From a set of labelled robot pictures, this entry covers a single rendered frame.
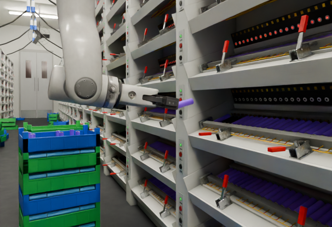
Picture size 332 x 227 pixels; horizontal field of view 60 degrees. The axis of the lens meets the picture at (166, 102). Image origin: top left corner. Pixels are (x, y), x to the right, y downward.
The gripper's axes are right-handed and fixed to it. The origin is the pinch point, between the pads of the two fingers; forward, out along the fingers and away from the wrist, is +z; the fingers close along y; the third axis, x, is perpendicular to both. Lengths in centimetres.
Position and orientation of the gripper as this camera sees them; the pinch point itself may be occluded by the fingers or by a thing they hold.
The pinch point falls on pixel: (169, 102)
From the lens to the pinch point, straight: 80.7
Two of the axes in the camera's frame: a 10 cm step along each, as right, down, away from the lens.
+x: -1.5, 9.9, -0.5
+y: -3.9, -0.1, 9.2
